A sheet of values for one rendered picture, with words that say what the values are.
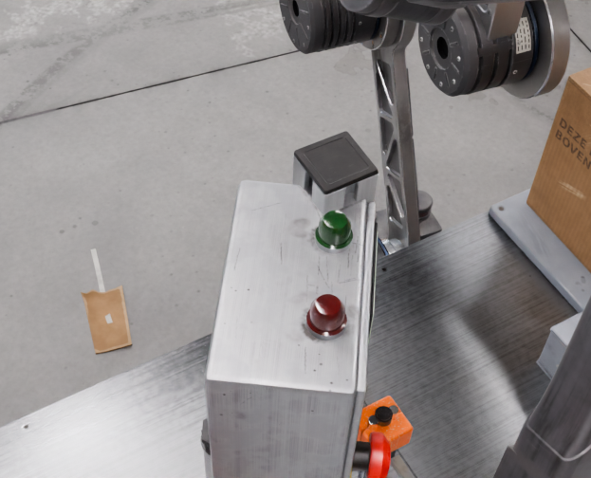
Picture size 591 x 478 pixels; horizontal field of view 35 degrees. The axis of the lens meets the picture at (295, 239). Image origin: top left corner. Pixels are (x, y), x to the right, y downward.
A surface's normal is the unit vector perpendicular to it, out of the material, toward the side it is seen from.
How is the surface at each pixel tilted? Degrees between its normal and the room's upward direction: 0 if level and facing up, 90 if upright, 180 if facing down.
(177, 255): 0
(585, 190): 90
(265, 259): 0
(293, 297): 0
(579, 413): 60
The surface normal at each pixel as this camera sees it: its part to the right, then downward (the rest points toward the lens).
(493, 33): 0.38, 0.72
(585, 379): -0.80, 0.03
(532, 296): 0.04, -0.63
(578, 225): -0.88, 0.36
